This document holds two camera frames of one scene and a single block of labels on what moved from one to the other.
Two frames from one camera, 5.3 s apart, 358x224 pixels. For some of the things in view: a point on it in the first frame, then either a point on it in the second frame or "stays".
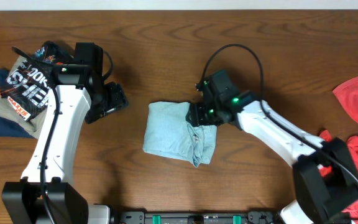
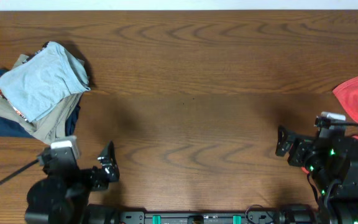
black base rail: (197, 218) stays
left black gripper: (119, 101) to (109, 168)
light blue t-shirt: (168, 134) to (41, 82)
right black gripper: (196, 110) to (299, 145)
